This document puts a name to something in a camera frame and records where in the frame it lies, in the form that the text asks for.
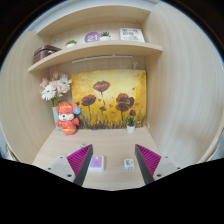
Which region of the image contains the small plant in white pot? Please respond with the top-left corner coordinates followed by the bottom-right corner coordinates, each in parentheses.
top-left (125, 115), bottom-right (137, 134)

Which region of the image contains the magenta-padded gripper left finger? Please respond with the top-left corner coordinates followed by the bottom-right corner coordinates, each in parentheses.
top-left (43, 143), bottom-right (94, 187)

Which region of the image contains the white printed charger block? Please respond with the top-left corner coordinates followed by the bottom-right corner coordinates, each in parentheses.
top-left (124, 158), bottom-right (136, 171)

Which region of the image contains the pink and white flower bouquet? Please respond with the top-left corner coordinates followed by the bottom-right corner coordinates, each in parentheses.
top-left (39, 70), bottom-right (73, 108)

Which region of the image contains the red plush mouse toy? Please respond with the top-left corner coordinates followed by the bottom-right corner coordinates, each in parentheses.
top-left (54, 101), bottom-right (82, 136)

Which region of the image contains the white light bar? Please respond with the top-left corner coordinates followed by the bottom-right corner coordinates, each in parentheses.
top-left (71, 54), bottom-right (134, 64)

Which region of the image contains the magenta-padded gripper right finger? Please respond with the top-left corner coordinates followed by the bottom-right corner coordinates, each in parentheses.
top-left (134, 143), bottom-right (183, 186)

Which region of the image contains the white pastel-socket power strip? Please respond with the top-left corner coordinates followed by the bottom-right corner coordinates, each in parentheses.
top-left (88, 155), bottom-right (105, 173)

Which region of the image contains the yellow poppy flower painting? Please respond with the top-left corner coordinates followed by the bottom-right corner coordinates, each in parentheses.
top-left (71, 68), bottom-right (148, 130)

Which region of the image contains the wooden shelf unit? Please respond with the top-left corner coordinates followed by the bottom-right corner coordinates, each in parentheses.
top-left (27, 4), bottom-right (164, 74)

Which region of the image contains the light teal vase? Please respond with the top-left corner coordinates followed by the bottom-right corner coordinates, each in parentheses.
top-left (51, 105), bottom-right (62, 130)

